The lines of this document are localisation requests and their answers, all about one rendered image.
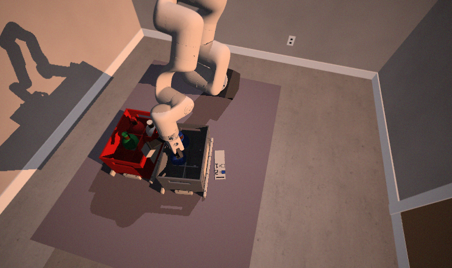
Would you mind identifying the green bottle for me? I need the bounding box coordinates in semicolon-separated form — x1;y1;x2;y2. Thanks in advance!
122;132;139;151

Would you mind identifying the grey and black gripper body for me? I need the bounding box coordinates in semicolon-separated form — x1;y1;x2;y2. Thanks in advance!
165;133;184;154

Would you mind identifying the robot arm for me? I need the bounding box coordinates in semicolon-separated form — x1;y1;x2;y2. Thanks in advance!
141;0;230;158

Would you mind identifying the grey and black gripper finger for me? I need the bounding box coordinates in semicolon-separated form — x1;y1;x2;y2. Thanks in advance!
175;148;183;159

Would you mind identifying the white paper strip with printed marks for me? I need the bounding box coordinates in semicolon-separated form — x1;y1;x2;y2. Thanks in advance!
214;150;225;180

